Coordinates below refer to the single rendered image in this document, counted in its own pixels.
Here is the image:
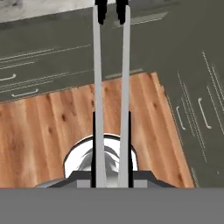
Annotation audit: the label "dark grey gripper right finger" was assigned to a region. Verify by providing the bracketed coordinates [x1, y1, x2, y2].
[127, 112, 179, 189]

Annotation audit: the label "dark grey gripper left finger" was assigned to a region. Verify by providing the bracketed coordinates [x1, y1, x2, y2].
[34, 112, 97, 189]

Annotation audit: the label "silver tongs with black tips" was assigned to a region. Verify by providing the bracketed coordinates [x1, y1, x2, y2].
[92, 0, 131, 189]

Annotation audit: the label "white round object, black rim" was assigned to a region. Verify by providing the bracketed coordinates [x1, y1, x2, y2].
[63, 133, 138, 189]

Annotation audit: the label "grey-green door cabinet run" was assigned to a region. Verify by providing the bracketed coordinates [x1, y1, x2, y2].
[157, 0, 224, 189]

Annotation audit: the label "grey-green drawer cabinet run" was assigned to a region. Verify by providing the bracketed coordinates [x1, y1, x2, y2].
[0, 5, 176, 103]

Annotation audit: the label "silver cabinet door handle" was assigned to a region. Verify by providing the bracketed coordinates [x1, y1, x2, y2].
[175, 105, 187, 131]
[197, 97, 214, 130]

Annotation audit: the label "silver drawer handle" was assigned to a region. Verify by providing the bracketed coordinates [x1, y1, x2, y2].
[10, 88, 39, 98]
[0, 73, 18, 82]

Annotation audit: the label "silver cabinet handle bar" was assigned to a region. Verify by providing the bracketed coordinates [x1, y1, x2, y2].
[113, 11, 170, 29]

